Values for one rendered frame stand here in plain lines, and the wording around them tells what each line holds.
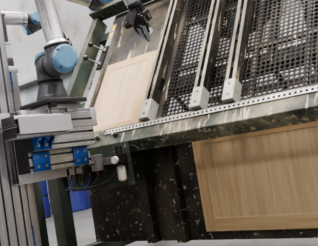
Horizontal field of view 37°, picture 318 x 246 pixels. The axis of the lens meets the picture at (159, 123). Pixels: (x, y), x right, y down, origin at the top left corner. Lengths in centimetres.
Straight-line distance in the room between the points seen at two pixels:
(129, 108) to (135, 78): 23
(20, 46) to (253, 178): 768
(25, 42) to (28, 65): 45
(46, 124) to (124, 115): 89
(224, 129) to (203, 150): 35
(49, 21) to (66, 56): 18
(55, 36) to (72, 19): 634
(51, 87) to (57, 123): 26
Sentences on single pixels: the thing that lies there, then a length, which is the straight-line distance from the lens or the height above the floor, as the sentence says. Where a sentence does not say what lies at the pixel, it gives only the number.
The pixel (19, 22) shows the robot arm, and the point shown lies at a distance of 280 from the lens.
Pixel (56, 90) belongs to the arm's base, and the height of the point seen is 108.
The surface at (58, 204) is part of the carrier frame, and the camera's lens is 310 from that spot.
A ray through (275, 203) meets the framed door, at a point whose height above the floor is 38.
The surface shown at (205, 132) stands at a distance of 234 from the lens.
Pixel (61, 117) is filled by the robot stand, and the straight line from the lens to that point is 204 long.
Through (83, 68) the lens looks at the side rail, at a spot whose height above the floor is 140.
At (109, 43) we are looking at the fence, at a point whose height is 153.
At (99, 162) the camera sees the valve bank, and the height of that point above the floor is 72.
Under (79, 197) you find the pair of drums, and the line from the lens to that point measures 763.
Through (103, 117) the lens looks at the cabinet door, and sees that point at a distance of 293.
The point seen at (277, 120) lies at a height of 78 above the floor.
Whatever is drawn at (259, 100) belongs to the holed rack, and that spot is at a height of 88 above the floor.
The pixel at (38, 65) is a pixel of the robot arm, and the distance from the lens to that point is 226.
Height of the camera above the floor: 73
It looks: 3 degrees up
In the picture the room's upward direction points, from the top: 9 degrees counter-clockwise
